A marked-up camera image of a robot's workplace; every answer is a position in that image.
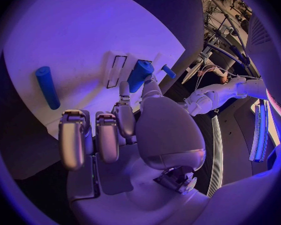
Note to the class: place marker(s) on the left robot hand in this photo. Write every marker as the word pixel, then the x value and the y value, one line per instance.
pixel 199 103

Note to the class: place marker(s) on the thick blue cylinder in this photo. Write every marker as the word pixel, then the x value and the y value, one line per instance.
pixel 139 75

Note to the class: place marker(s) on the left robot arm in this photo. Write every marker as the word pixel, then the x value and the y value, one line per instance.
pixel 246 88

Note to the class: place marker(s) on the white task board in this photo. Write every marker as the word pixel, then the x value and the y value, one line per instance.
pixel 84 41

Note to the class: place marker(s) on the person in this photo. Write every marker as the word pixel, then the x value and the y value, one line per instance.
pixel 215 69

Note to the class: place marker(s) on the small blue peg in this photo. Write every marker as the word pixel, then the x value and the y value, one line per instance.
pixel 169 71

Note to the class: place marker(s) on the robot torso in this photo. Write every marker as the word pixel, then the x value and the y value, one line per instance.
pixel 239 135

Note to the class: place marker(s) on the glowing light bar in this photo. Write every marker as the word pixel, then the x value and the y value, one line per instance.
pixel 260 131

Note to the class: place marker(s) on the long blue cylinder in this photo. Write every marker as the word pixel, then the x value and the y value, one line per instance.
pixel 47 88

